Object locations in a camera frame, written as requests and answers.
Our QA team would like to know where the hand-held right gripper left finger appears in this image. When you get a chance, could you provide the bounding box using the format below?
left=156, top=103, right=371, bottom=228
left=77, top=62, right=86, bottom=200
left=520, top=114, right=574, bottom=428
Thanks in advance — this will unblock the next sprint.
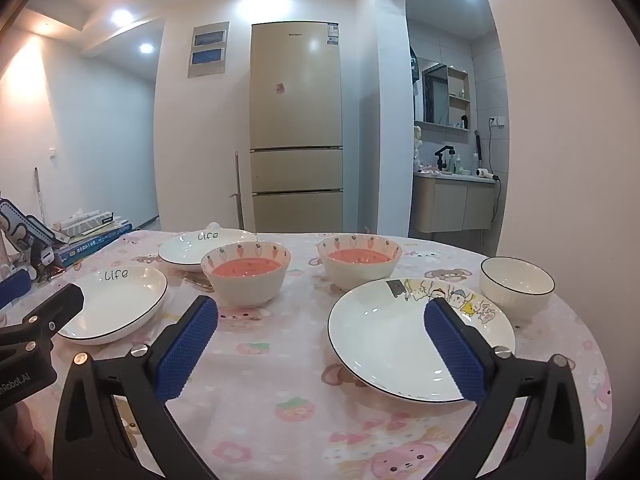
left=52, top=295, right=221, bottom=480

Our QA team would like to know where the beige vanity cabinet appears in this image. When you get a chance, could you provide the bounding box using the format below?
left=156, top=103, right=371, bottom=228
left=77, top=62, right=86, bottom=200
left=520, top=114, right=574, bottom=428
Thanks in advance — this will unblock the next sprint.
left=412, top=172, right=498, bottom=233

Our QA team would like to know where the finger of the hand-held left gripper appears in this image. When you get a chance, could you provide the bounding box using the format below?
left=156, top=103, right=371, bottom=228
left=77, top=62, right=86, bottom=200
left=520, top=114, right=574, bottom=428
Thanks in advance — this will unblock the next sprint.
left=0, top=268, right=34, bottom=311
left=0, top=284, right=85, bottom=361

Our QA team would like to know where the carrot print bowl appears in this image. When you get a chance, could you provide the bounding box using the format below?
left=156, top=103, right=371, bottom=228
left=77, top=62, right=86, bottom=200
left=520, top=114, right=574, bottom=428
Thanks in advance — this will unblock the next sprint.
left=201, top=241, right=292, bottom=308
left=318, top=233, right=403, bottom=293

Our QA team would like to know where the beige refrigerator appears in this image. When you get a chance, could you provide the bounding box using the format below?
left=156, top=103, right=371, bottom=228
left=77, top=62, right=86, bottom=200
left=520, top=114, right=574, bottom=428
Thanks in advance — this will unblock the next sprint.
left=250, top=21, right=345, bottom=233

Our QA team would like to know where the pink printed tablecloth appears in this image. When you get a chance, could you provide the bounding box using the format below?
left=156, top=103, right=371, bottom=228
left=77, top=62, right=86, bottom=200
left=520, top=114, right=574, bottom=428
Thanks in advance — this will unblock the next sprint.
left=0, top=232, right=613, bottom=480

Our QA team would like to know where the person's left hand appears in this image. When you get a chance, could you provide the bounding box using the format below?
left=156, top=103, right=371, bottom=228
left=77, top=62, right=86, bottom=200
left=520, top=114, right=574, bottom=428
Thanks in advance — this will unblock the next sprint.
left=7, top=404, right=54, bottom=480

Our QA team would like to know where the grey wall panel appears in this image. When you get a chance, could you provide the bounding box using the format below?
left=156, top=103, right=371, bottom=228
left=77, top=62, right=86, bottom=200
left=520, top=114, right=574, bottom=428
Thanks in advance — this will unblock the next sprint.
left=187, top=21, right=231, bottom=79

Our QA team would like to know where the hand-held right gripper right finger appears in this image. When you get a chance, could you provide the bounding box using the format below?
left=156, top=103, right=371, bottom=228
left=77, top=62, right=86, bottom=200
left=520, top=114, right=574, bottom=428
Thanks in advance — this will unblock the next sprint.
left=422, top=298, right=587, bottom=480

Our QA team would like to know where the thin metal rod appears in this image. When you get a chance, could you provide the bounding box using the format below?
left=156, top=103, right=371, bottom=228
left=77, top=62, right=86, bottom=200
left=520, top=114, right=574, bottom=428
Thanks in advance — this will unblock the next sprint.
left=34, top=167, right=46, bottom=226

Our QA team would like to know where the mirror cabinet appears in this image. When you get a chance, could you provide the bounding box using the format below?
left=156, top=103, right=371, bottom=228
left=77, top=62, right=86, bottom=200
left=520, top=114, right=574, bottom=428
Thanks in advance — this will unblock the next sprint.
left=415, top=57, right=471, bottom=131

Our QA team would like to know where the white ribbed bowl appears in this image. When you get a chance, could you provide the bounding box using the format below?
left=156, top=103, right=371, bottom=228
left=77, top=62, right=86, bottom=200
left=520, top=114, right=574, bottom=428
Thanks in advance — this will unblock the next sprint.
left=480, top=256, right=555, bottom=321

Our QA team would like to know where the grey striped long box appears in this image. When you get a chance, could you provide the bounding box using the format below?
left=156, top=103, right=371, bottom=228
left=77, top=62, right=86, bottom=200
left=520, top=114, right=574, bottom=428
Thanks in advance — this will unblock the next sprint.
left=52, top=211, right=115, bottom=237

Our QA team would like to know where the white eared plate black lettering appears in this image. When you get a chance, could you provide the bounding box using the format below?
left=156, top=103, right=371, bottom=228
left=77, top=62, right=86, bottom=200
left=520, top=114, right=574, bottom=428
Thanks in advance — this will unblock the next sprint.
left=158, top=222, right=258, bottom=273

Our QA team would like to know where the white plate cartoon print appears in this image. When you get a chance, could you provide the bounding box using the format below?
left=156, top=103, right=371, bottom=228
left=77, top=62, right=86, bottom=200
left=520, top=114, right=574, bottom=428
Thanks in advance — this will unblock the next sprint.
left=327, top=277, right=516, bottom=404

